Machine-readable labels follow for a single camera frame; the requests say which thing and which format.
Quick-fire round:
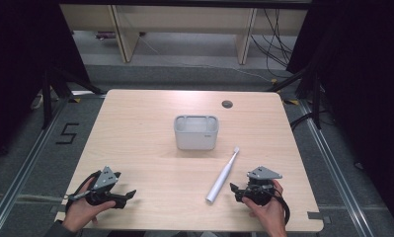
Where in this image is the bundle of black cables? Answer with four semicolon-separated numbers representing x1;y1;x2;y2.
249;8;299;79

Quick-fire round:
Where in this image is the black curtain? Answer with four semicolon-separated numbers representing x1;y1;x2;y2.
0;0;91;167
285;0;394;228

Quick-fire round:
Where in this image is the black gripper strap cable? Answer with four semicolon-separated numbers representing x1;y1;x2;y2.
271;187;291;226
64;170;103;213

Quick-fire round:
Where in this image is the black metal stand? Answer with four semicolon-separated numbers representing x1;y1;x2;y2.
40;64;106;130
266;64;325;130

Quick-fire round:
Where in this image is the metal floor rail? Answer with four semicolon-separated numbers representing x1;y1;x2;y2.
297;98;375;237
0;97;71;237

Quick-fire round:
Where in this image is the grey tape strip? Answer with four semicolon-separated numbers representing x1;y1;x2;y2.
306;210;333;225

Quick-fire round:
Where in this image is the white electric toothbrush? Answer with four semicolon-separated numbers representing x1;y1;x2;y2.
204;146;241;204

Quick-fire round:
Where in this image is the black tape floor mark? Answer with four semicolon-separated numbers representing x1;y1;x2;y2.
54;122;81;145

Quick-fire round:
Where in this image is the grey toothbrush holder box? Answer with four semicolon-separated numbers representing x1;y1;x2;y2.
173;114;220;151

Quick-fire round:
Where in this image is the person's left hand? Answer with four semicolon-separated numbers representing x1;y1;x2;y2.
61;177;118;234

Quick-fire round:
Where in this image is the thin white cable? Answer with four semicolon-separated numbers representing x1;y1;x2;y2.
137;34;276;84

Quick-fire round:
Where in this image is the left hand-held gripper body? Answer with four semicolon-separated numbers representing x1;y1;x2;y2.
85;165;127;210

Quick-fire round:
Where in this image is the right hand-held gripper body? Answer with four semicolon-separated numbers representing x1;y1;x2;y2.
245;165;283;207

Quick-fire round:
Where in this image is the person's right hand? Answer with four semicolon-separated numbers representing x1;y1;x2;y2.
241;179;288;237

